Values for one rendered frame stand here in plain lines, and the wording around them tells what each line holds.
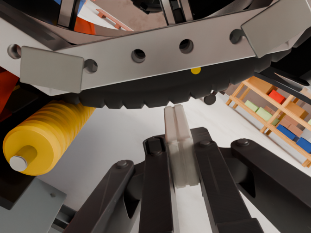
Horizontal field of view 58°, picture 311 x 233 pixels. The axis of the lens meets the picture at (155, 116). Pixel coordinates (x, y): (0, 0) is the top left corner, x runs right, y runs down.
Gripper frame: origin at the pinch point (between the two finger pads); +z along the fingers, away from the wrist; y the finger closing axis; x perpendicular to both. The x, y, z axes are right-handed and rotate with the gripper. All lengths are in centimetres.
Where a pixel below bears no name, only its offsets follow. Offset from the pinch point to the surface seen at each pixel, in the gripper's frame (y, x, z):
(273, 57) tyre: 12.9, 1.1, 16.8
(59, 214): -35, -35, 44
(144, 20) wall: -44, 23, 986
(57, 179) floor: -49, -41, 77
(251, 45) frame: 7.7, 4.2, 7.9
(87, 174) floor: -42, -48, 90
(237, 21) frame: 6.8, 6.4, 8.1
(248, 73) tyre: 9.7, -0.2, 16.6
